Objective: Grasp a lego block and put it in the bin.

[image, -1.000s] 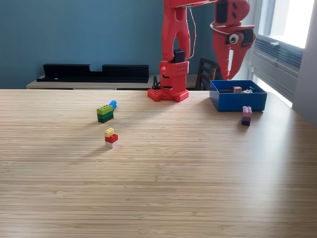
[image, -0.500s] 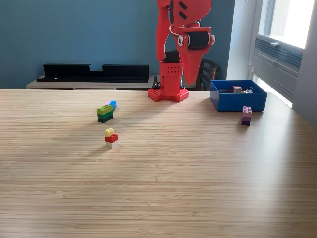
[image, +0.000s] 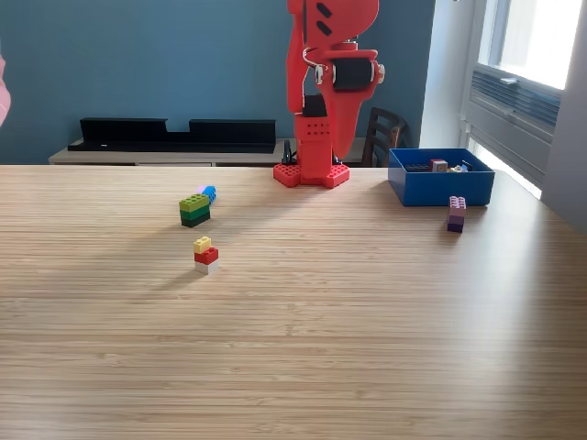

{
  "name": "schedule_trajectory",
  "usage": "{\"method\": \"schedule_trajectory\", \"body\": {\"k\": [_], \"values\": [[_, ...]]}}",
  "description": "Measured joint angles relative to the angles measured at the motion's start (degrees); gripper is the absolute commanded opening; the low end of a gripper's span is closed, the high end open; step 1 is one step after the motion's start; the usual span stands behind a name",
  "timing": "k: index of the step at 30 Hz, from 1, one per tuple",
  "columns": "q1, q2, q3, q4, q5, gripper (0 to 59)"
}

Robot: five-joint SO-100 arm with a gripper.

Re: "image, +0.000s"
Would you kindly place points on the grey dark green brick stack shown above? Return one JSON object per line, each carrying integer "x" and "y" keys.
{"x": 417, "y": 168}

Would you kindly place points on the blue plastic bin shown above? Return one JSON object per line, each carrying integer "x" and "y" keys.
{"x": 440, "y": 188}

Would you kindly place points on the yellow toy digger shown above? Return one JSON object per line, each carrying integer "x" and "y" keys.
{"x": 461, "y": 168}

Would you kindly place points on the pink purple brick stack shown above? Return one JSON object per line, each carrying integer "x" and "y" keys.
{"x": 457, "y": 215}

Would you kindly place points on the yellow red white brick stack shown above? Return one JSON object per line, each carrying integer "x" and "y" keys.
{"x": 206, "y": 256}

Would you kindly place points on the dark wooden chair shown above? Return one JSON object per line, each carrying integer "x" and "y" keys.
{"x": 385, "y": 133}

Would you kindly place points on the blue pink brick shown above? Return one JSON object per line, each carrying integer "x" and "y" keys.
{"x": 208, "y": 192}

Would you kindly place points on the grey window radiator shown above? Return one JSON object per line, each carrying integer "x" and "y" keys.
{"x": 513, "y": 119}

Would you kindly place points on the white framed window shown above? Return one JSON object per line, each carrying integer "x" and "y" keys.
{"x": 541, "y": 36}

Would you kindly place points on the black shelf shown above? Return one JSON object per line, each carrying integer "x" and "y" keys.
{"x": 137, "y": 133}

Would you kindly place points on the pale wooden sideboard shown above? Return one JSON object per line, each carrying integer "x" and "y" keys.
{"x": 137, "y": 158}

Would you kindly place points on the person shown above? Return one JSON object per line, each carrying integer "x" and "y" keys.
{"x": 3, "y": 91}

